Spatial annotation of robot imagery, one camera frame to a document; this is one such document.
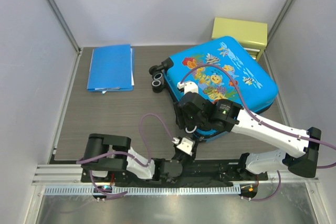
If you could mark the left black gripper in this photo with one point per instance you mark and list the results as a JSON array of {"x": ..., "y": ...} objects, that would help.
[{"x": 191, "y": 157}]

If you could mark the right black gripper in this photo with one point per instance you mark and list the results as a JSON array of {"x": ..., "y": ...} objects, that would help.
[{"x": 182, "y": 119}]

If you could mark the blue suitcase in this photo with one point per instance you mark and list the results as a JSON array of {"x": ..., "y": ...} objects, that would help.
[{"x": 222, "y": 69}]

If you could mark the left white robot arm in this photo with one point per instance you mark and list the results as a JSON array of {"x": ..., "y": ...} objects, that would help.
[{"x": 111, "y": 154}]

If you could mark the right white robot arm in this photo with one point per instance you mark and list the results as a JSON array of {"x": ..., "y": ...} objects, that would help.
[{"x": 297, "y": 150}]

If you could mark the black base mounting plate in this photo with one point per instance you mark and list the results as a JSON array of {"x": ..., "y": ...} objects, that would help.
[{"x": 202, "y": 173}]

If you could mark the blue file folder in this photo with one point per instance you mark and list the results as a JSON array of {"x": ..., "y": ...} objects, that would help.
[{"x": 111, "y": 69}]

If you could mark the olive green drawer box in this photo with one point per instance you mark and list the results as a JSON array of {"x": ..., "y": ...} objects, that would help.
[{"x": 253, "y": 36}]

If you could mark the white slotted cable duct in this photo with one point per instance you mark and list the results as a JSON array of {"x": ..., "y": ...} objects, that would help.
[{"x": 58, "y": 190}]

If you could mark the right aluminium frame post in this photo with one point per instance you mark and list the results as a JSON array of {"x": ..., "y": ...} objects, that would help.
[{"x": 279, "y": 19}]

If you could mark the aluminium frame post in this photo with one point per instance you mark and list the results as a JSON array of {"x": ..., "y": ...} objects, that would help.
[
  {"x": 60, "y": 19},
  {"x": 279, "y": 19}
]

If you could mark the left aluminium frame post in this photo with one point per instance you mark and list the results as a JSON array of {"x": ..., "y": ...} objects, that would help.
[{"x": 60, "y": 19}]

